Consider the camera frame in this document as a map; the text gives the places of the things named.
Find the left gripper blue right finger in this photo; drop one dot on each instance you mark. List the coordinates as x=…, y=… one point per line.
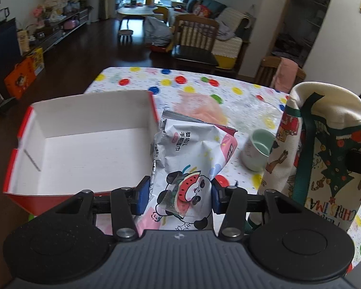
x=231, y=202

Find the balloon print tablecloth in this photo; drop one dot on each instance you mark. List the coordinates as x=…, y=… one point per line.
x=165, y=85

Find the black water dispenser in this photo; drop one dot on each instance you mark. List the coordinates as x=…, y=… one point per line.
x=9, y=47

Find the wooden chair with towel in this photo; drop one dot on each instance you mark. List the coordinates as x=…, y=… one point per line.
x=268, y=68

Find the pink mesh bath sponge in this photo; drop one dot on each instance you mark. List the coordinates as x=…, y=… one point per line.
x=202, y=107

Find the sofa with cream throw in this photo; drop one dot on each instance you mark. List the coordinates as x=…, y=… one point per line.
x=234, y=31

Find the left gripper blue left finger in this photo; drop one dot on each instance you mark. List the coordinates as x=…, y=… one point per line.
x=126, y=203

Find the white round coffee table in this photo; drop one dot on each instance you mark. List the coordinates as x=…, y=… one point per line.
x=133, y=13

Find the clear bubble wrap sheet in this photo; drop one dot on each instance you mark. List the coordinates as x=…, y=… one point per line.
x=250, y=113

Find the small wooden stool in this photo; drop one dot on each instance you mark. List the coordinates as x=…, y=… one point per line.
x=125, y=36

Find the orange gift box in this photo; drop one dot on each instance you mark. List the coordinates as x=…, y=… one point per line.
x=18, y=81

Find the grey bag on floor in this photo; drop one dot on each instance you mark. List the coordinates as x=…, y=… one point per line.
x=157, y=33

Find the panda wet wipes pack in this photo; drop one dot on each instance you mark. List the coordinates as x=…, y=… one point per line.
x=187, y=155

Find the pink towel on chair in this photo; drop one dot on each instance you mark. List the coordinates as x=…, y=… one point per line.
x=285, y=75

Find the christmas print cloth bag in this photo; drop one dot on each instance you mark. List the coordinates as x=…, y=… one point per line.
x=320, y=126

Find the red white cardboard box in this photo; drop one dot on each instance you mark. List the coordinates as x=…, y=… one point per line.
x=95, y=141

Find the wooden chair black seat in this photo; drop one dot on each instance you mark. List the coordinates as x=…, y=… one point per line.
x=193, y=42

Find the pale green ceramic mug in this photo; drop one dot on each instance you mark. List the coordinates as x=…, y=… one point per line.
x=255, y=153

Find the tv console cabinet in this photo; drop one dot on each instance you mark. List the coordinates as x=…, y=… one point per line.
x=53, y=32

